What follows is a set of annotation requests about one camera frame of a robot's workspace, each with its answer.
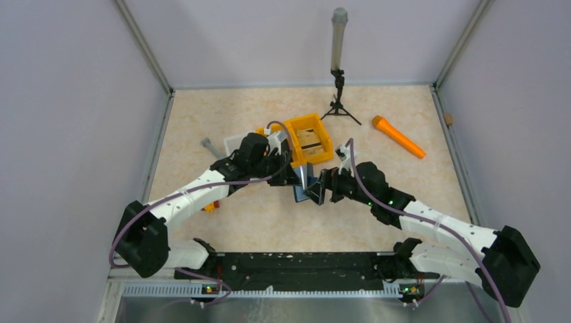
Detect yellow plastic bin left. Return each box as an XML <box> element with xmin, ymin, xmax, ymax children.
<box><xmin>255</xmin><ymin>124</ymin><xmax>294</xmax><ymax>155</ymax></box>

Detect yellow plastic bin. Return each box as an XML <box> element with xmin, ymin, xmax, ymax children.
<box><xmin>255</xmin><ymin>124</ymin><xmax>294</xmax><ymax>155</ymax></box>
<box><xmin>284</xmin><ymin>113</ymin><xmax>333</xmax><ymax>168</ymax></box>

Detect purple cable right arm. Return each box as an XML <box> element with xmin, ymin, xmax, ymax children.
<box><xmin>345</xmin><ymin>137</ymin><xmax>513</xmax><ymax>323</ymax></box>

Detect grey plastic bolt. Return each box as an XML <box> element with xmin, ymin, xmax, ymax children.
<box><xmin>200</xmin><ymin>137</ymin><xmax>227</xmax><ymax>159</ymax></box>

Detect blue leather card holder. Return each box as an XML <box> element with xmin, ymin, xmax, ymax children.
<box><xmin>294</xmin><ymin>163</ymin><xmax>317</xmax><ymax>203</ymax></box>

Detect yellow plastic bin right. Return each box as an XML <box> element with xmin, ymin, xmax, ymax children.
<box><xmin>284</xmin><ymin>113</ymin><xmax>333</xmax><ymax>168</ymax></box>

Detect wooden blocks in bin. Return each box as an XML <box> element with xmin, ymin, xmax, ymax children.
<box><xmin>296</xmin><ymin>129</ymin><xmax>324</xmax><ymax>156</ymax></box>

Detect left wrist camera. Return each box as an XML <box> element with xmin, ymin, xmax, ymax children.
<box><xmin>263</xmin><ymin>128</ymin><xmax>289</xmax><ymax>155</ymax></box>

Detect grey microphone on stand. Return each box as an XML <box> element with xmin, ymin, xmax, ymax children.
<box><xmin>330</xmin><ymin>7</ymin><xmax>348</xmax><ymax>71</ymax></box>

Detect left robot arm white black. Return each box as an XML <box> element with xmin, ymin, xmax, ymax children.
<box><xmin>110</xmin><ymin>130</ymin><xmax>300</xmax><ymax>278</ymax></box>

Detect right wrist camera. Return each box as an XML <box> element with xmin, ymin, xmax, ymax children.
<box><xmin>335</xmin><ymin>143</ymin><xmax>355</xmax><ymax>175</ymax></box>

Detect white cable duct strip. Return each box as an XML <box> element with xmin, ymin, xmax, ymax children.
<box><xmin>122</xmin><ymin>283</ymin><xmax>402</xmax><ymax>299</ymax></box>

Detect small orange red toy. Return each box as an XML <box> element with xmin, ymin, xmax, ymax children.
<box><xmin>202</xmin><ymin>201</ymin><xmax>220</xmax><ymax>213</ymax></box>

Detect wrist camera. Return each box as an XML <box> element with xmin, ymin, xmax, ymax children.
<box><xmin>335</xmin><ymin>143</ymin><xmax>355</xmax><ymax>175</ymax></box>
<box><xmin>263</xmin><ymin>128</ymin><xmax>289</xmax><ymax>155</ymax></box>

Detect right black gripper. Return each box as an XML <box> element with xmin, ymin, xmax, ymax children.
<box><xmin>303</xmin><ymin>161</ymin><xmax>374</xmax><ymax>207</ymax></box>

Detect small wooden piece on rail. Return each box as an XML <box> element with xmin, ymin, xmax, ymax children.
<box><xmin>443</xmin><ymin>113</ymin><xmax>453</xmax><ymax>127</ymax></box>

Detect black tripod stand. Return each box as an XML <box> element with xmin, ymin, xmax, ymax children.
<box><xmin>321</xmin><ymin>69</ymin><xmax>362</xmax><ymax>125</ymax></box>

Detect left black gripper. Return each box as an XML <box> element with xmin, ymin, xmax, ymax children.
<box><xmin>250</xmin><ymin>150</ymin><xmax>302</xmax><ymax>186</ymax></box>

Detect white plastic bin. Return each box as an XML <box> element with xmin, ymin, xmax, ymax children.
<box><xmin>223</xmin><ymin>133</ymin><xmax>247</xmax><ymax>155</ymax></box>

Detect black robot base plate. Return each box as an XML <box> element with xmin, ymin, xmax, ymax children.
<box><xmin>196</xmin><ymin>252</ymin><xmax>439</xmax><ymax>292</ymax></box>

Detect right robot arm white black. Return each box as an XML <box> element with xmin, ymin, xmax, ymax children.
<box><xmin>305</xmin><ymin>161</ymin><xmax>541</xmax><ymax>308</ymax></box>

